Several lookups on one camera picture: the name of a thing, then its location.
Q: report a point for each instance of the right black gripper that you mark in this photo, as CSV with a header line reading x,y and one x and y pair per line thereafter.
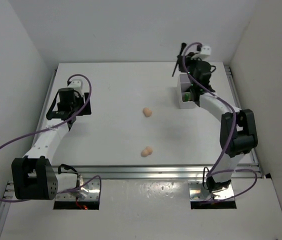
x,y
190,58

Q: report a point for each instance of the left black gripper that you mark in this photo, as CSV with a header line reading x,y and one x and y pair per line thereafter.
x,y
78,97

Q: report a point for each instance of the green lipstick tube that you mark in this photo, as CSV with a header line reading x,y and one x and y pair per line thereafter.
x,y
187,97

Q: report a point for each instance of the small black blending brush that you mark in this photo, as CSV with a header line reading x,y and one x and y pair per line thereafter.
x,y
183,46

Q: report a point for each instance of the beige makeup sponge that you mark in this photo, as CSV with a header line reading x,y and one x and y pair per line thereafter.
x,y
147,151
147,112

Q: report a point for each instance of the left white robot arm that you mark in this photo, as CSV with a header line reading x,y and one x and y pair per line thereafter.
x,y
33,175

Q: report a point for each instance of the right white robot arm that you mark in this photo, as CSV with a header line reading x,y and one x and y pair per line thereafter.
x,y
238,134

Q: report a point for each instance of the white organizer box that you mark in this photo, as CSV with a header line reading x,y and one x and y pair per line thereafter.
x,y
183,86

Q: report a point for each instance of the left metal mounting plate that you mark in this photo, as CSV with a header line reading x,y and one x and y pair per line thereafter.
x,y
89,190

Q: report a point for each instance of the metal mounting plate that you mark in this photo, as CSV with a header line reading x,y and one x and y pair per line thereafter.
x,y
89,190
198,194

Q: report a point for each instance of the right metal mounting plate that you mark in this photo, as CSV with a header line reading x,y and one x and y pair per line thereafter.
x,y
198,194

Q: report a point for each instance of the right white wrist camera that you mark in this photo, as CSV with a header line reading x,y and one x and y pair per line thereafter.
x,y
202,52

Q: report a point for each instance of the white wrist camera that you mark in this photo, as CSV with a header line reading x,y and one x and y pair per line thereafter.
x,y
202,52
77,85

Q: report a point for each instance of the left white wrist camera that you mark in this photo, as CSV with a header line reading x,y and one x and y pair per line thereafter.
x,y
77,85

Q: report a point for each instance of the aluminium frame rail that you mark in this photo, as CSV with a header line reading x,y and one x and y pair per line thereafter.
x,y
143,198

